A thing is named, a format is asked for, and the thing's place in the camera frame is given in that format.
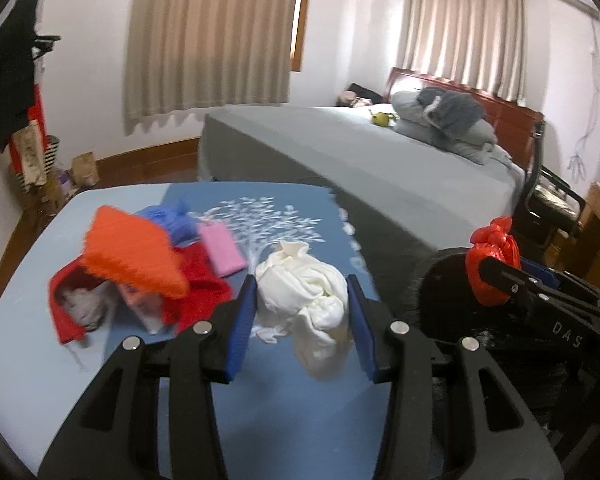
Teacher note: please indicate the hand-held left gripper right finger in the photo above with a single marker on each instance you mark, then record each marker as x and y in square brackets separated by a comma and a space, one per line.
[362, 330]

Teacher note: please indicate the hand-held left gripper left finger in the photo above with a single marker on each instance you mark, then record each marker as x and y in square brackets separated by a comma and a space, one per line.
[240, 330]

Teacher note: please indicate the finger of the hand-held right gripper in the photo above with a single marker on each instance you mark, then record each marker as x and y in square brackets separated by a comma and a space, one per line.
[540, 272]
[500, 272]

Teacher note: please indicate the red plastic bag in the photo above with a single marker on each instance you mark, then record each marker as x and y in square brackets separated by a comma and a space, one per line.
[485, 285]

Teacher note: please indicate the black trash bin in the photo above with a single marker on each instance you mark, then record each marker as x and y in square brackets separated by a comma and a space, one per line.
[445, 280]

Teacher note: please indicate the red garment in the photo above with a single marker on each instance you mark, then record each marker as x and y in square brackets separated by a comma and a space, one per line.
[200, 275]

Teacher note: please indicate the white cloth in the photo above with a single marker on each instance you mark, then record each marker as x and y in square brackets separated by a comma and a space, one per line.
[305, 290]

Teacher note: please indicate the orange knitted cloth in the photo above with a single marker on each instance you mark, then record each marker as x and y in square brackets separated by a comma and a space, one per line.
[125, 250]

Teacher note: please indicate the black metal chair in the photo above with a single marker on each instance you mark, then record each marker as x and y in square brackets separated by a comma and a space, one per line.
[555, 200]

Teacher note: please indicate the pink foam sheet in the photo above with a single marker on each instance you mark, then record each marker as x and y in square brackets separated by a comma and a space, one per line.
[220, 250]

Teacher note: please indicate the blue tree-print tablecloth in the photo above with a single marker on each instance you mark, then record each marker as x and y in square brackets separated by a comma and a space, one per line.
[300, 420]

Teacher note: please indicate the red wooden headboard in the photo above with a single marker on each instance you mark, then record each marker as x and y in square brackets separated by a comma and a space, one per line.
[510, 125]

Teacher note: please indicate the dark grey blanket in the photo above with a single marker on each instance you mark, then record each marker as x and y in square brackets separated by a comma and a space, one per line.
[455, 110]

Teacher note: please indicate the grey bed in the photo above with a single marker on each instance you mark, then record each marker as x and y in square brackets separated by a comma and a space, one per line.
[330, 160]

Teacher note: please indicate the grey folded quilt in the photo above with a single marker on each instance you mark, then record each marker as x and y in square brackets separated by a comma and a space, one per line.
[415, 120]

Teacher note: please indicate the yellow-green toy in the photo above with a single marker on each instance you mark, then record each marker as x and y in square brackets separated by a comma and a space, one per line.
[382, 118]

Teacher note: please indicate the brown paper bag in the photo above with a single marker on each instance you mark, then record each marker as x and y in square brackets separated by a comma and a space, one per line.
[85, 170]

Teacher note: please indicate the pink plush item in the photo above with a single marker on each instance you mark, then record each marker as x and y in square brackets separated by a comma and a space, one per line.
[352, 96]

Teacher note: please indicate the beige curtain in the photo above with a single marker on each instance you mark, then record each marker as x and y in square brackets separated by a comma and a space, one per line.
[460, 30]
[205, 35]

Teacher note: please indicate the striped bag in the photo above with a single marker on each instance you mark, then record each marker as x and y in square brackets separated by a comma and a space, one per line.
[50, 160]

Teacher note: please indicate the beige printed bag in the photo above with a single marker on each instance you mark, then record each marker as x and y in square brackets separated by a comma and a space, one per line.
[27, 152]

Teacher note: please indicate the red hanging cloth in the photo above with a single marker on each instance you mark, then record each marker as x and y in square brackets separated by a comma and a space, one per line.
[39, 110]

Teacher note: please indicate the dark hanging clothes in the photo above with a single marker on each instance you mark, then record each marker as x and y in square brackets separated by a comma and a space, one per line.
[10, 70]

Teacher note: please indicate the wooden window frame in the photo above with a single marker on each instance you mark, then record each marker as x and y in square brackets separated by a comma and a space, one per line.
[302, 15]

